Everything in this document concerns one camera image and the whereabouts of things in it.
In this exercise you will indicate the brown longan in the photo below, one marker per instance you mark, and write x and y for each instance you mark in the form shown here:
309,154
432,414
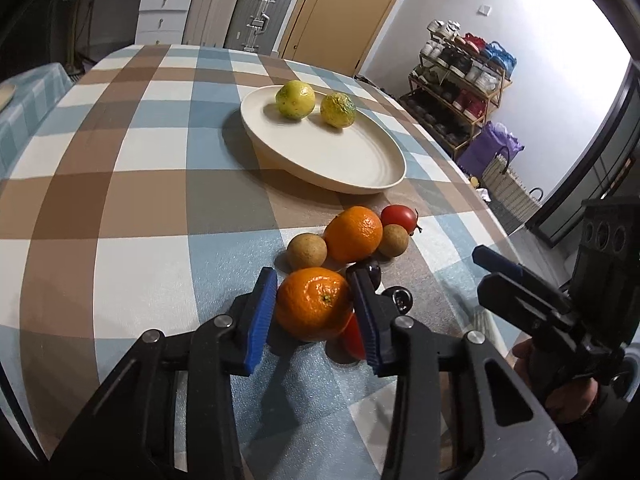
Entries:
395,241
306,250

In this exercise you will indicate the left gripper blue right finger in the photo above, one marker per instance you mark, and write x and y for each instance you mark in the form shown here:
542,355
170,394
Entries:
460,411

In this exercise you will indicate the beige ribbed suitcase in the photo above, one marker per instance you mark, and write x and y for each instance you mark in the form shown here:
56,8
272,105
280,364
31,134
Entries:
208,22

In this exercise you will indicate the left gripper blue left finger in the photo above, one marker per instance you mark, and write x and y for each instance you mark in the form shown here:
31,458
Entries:
127,428

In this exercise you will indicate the red tomato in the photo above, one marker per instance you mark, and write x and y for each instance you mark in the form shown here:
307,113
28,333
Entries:
402,216
351,340

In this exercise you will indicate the orange mandarin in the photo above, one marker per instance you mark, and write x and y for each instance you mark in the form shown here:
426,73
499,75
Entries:
353,235
313,304

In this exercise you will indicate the yellow lemon fruit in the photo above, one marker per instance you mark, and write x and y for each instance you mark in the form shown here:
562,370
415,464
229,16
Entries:
295,100

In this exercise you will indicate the wooden shoe rack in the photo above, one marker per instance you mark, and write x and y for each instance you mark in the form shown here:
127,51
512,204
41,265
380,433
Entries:
457,84

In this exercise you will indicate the cream round plate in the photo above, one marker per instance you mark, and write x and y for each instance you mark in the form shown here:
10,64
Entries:
361,159

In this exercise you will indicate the green yellow citrus fruit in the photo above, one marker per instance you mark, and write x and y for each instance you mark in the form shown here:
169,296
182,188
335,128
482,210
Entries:
338,110

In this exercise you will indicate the silver grey suitcase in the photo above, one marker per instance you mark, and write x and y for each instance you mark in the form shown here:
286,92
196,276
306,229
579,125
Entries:
255,25

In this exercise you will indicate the dark plum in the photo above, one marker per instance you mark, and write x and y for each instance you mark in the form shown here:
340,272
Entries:
401,297
373,269

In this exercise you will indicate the wooden door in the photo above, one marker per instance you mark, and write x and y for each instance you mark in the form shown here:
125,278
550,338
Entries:
332,34

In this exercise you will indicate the small beige plate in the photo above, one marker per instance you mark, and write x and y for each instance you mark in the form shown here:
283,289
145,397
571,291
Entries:
7,92

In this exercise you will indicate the right human hand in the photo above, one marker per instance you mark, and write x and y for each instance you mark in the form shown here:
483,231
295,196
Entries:
565,404

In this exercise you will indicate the purple bag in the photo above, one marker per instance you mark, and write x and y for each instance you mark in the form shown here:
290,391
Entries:
494,139

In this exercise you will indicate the woven basket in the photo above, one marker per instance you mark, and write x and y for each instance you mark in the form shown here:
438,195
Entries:
505,186

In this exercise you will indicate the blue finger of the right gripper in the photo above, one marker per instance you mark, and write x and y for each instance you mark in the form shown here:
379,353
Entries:
499,267

